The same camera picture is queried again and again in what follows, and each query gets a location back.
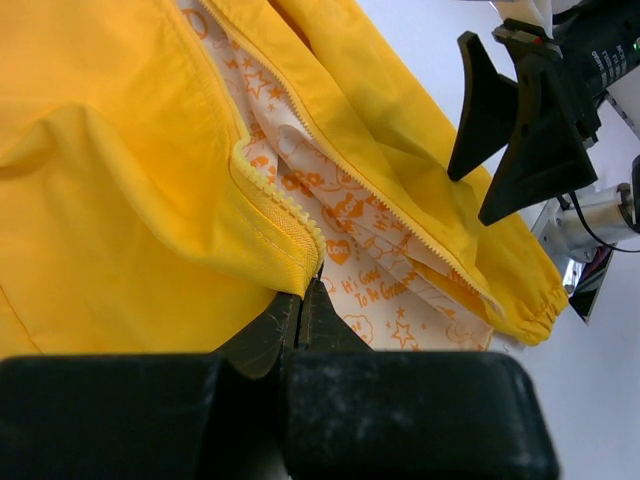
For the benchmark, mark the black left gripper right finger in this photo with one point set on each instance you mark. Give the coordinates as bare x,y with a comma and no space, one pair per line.
354,413

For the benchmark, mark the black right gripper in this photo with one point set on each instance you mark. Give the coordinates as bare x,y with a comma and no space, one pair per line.
565,62

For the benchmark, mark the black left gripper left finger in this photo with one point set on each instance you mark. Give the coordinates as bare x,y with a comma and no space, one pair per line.
212,415

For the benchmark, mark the yellow hooded jacket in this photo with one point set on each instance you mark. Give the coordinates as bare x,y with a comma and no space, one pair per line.
168,167

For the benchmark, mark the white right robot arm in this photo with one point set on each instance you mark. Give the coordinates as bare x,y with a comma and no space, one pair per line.
579,222

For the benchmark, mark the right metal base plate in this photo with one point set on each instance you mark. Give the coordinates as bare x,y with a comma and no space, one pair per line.
583,281

